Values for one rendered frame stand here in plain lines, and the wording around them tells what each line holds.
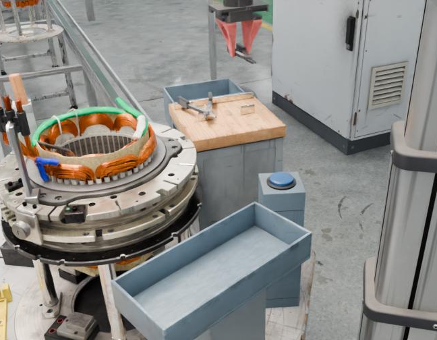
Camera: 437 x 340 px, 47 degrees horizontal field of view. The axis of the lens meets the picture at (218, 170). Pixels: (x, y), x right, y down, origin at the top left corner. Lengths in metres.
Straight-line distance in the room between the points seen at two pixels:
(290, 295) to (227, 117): 0.37
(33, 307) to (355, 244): 1.72
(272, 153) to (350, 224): 1.61
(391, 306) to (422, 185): 0.21
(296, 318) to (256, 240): 0.27
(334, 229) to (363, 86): 0.93
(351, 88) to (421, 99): 2.39
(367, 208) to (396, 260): 1.97
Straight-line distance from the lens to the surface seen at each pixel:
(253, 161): 1.00
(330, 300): 2.15
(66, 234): 0.74
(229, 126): 0.99
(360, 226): 2.58
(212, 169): 0.98
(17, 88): 0.85
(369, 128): 3.21
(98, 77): 2.31
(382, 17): 3.00
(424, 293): 0.80
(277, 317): 0.97
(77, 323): 0.92
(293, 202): 0.84
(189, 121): 1.01
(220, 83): 1.25
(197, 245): 0.69
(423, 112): 0.66
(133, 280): 0.65
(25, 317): 1.02
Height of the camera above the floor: 1.47
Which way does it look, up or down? 29 degrees down
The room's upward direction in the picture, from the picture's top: 2 degrees counter-clockwise
